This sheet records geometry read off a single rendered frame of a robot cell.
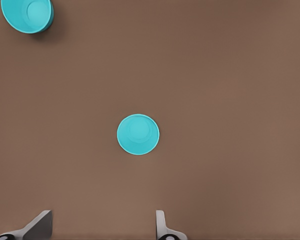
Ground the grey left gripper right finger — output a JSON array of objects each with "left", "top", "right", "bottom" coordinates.
[{"left": 155, "top": 209, "right": 188, "bottom": 240}]

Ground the small turquoise bowl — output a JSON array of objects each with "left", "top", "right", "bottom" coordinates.
[{"left": 116, "top": 113, "right": 161, "bottom": 156}]

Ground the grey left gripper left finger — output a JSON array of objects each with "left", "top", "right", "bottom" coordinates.
[{"left": 0, "top": 209, "right": 53, "bottom": 240}]

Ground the large turquoise bowl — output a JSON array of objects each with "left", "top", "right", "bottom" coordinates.
[{"left": 0, "top": 0, "right": 55, "bottom": 35}]

